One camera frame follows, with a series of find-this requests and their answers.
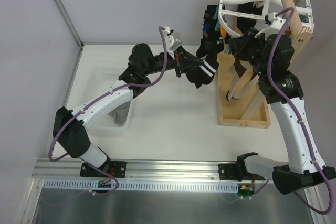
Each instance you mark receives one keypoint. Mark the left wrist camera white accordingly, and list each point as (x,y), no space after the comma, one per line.
(172,40)

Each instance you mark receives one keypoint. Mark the grey sock white stripes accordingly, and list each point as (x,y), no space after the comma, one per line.
(120,114)

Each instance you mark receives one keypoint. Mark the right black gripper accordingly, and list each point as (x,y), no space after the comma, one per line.
(238,44)

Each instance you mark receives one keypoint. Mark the black sock plain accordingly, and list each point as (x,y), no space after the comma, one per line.
(211,39)

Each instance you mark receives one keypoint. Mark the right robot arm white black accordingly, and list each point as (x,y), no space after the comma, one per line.
(270,59)

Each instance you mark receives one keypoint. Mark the wooden hanger stand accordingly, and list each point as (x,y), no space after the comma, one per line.
(251,110)

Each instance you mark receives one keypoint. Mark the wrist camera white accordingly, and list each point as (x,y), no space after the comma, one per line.
(172,40)
(276,23)

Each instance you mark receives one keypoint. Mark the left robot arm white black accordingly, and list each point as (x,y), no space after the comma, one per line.
(71,127)

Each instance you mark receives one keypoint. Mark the white plastic laundry basket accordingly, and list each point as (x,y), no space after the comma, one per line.
(100,79)

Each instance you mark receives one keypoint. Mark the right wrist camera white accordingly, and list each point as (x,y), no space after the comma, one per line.
(276,23)

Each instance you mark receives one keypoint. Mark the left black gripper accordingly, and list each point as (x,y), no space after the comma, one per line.
(178,64)

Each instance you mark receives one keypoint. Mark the aluminium mounting rail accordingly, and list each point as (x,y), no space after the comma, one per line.
(139,170)

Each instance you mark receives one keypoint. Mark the white slotted cable duct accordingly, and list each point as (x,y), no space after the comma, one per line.
(217,187)

